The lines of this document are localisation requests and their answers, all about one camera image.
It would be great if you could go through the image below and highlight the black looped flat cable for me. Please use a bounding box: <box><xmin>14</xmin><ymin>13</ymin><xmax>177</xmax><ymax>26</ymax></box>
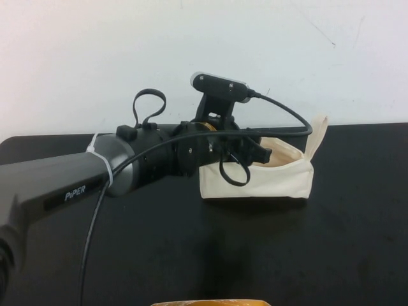
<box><xmin>132</xmin><ymin>88</ymin><xmax>167</xmax><ymax>129</ymax></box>

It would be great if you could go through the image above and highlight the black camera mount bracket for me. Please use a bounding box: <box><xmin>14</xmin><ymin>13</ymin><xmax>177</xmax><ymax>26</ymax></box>
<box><xmin>194</xmin><ymin>91</ymin><xmax>238</xmax><ymax>127</ymax></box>

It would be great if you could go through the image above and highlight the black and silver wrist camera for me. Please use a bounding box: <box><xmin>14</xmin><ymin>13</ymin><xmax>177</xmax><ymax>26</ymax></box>
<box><xmin>189</xmin><ymin>72</ymin><xmax>253</xmax><ymax>105</ymax></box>

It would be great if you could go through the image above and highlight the white zip tie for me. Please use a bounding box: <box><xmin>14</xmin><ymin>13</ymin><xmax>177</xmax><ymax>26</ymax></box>
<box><xmin>85</xmin><ymin>133</ymin><xmax>115</xmax><ymax>189</ymax></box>

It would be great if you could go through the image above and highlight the long black camera cable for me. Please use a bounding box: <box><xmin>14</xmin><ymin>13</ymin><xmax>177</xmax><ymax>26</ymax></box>
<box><xmin>81</xmin><ymin>89</ymin><xmax>316</xmax><ymax>306</ymax></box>

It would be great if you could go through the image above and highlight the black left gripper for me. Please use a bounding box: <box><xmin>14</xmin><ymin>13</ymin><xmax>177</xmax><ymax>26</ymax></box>
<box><xmin>171</xmin><ymin>119</ymin><xmax>272</xmax><ymax>177</ymax></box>

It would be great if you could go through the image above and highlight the cream canvas pencil case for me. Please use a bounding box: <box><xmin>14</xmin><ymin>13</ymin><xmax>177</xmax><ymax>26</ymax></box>
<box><xmin>199</xmin><ymin>115</ymin><xmax>329</xmax><ymax>201</ymax></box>

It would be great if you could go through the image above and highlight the thin black looped wire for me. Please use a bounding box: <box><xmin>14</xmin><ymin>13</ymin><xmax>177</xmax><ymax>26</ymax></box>
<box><xmin>219</xmin><ymin>152</ymin><xmax>251</xmax><ymax>187</ymax></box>

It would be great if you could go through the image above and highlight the yellow-orange flat object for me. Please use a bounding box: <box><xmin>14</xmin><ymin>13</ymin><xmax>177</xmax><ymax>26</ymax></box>
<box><xmin>149</xmin><ymin>298</ymin><xmax>270</xmax><ymax>306</ymax></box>

